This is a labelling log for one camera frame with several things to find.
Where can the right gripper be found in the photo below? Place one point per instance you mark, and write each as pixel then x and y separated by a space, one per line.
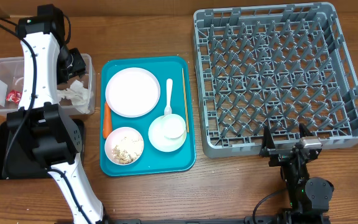
pixel 279 154

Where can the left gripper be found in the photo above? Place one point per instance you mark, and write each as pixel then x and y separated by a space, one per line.
pixel 79 68

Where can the white tissue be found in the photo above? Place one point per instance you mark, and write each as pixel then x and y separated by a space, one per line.
pixel 78 95

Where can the red snack wrapper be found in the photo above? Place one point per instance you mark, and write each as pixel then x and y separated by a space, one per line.
pixel 14 96

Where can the small white food bowl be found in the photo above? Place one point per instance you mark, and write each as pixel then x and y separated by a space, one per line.
pixel 116 136

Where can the rice food scraps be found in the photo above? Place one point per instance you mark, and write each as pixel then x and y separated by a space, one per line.
pixel 127 150

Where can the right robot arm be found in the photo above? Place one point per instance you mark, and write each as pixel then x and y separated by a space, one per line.
pixel 309 197

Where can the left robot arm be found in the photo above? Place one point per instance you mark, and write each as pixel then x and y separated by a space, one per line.
pixel 46 141

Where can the grey plastic dishwasher rack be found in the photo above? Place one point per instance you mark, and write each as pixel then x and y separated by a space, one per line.
pixel 275 67

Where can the clear plastic waste bin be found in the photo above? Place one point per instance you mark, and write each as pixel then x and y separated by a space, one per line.
pixel 12 78

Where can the orange carrot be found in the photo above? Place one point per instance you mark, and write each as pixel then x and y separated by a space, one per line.
pixel 107 122

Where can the large white plate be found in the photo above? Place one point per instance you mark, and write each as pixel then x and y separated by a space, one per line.
pixel 132 92

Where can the white plastic spoon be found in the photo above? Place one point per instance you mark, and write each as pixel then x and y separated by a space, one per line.
pixel 169 87

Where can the black plastic tray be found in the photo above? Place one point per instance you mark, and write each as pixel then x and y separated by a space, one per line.
pixel 21 167

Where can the wooden chopstick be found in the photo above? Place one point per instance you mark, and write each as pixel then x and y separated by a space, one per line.
pixel 185 101

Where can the white saucer plate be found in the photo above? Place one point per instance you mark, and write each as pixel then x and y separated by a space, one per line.
pixel 158 139

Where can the small white cup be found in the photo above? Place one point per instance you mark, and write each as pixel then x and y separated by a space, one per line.
pixel 173 126

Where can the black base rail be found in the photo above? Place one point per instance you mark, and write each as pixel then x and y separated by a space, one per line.
pixel 246 220

